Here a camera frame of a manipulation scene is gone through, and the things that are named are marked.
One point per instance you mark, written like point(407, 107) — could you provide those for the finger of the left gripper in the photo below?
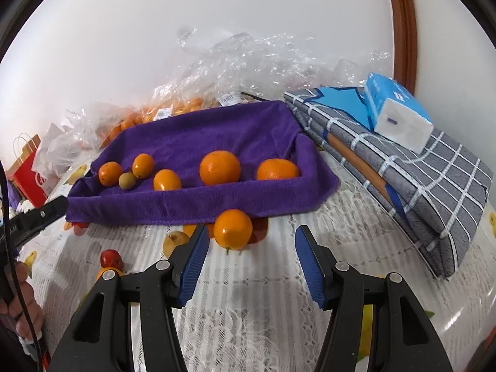
point(26, 225)

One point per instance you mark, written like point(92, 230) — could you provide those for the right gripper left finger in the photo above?
point(187, 260)

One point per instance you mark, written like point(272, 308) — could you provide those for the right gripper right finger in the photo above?
point(317, 265)

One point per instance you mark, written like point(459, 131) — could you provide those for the oval orange kumquat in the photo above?
point(233, 229)

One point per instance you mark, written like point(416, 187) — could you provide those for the round orange kumquat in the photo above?
point(166, 180)

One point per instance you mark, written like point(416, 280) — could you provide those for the yellow green small fruit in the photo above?
point(127, 181)

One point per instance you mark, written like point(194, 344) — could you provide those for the large orange mandarin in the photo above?
point(277, 169)

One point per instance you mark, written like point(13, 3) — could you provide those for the medium orange mandarin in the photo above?
point(219, 167)

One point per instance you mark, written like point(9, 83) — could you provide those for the small orange kumquat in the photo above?
point(143, 166)

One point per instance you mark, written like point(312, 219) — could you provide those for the small yellowish fruit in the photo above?
point(172, 240)

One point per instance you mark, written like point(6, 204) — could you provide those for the red paper gift bag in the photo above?
point(21, 174)

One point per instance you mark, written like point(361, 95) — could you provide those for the small red fruit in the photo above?
point(111, 258)

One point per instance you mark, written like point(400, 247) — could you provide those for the white translucent plastic bag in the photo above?
point(61, 148)

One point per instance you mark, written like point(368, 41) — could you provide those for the grey checked folded cushion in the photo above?
point(437, 196)

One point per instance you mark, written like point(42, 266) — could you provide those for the blue white tissue pack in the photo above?
point(396, 114)

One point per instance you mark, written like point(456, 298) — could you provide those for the clear plastic bag of oranges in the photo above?
point(204, 70)

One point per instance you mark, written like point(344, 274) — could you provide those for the brown wooden door frame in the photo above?
point(405, 49)

